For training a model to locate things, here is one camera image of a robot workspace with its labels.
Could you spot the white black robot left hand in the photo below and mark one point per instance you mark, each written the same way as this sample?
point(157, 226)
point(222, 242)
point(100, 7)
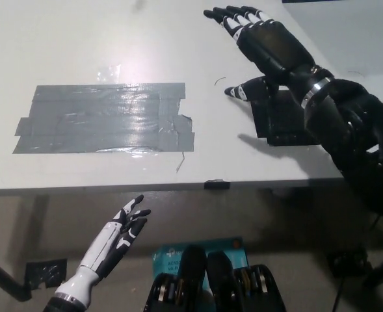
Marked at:
point(113, 240)

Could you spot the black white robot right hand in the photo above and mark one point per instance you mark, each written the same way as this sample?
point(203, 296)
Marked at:
point(275, 48)

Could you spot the dark flat object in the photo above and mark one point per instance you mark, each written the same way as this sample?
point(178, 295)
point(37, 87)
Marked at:
point(308, 1)

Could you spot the black tape patch on table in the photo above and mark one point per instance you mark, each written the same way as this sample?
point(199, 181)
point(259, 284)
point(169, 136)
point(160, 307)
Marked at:
point(282, 130)

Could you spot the teal cardboard box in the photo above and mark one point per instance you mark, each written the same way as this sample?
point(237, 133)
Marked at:
point(225, 248)

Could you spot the black table leg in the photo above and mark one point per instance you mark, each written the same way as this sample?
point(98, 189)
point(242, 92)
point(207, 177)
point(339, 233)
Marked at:
point(6, 278)

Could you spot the black floor foot block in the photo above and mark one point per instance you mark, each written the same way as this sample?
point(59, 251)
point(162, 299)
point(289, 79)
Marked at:
point(347, 263)

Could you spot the grey duct tape patch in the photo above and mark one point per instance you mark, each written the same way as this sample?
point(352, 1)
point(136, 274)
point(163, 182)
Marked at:
point(90, 123)

